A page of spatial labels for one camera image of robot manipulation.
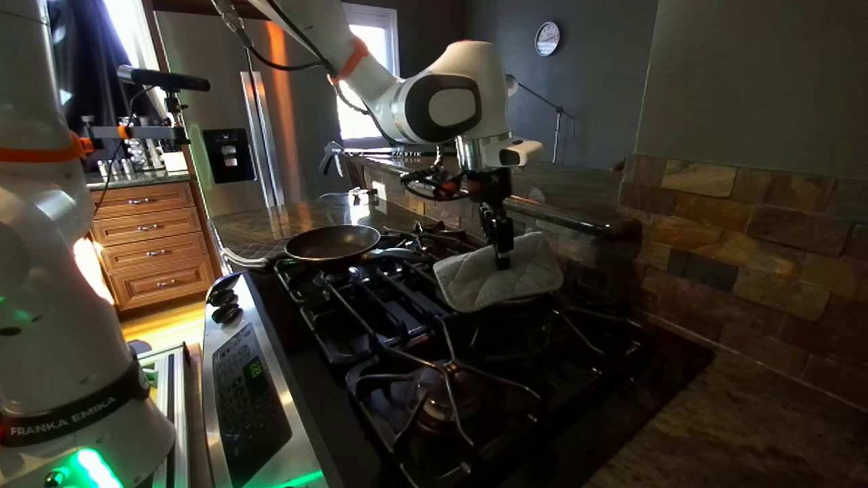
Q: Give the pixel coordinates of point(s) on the dark curtain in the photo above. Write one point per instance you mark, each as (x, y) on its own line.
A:
(88, 61)

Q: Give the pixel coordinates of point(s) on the camera on mount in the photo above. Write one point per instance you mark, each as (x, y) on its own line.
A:
(163, 79)

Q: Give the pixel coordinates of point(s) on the black frying pan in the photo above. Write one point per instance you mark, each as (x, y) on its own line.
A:
(332, 242)

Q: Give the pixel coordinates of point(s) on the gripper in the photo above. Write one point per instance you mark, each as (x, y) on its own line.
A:
(494, 184)

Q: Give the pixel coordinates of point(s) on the gas stove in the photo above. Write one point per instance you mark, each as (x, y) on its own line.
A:
(380, 339)

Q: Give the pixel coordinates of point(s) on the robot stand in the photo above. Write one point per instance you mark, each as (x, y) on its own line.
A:
(173, 413)

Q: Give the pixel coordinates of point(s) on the wooden drawer cabinet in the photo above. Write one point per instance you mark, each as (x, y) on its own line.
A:
(152, 244)

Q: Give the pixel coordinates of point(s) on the white quilted pot holder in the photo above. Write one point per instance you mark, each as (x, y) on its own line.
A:
(495, 278)

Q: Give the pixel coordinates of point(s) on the black stove knob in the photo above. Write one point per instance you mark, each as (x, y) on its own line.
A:
(222, 297)
(227, 314)

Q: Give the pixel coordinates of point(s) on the group of glass jars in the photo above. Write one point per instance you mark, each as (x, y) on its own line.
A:
(135, 154)

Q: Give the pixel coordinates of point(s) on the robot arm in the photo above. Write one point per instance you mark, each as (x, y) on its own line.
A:
(441, 102)

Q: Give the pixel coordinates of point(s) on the small white box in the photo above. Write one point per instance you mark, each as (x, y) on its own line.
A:
(175, 160)

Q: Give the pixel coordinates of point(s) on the stainless steel refrigerator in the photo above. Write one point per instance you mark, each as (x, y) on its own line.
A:
(224, 102)

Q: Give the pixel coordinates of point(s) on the grey spring clamp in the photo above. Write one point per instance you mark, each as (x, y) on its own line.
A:
(332, 157)

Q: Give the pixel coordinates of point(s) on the window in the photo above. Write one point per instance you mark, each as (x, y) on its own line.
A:
(369, 74)

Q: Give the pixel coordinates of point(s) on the round wall clock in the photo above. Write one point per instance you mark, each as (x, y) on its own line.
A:
(547, 38)

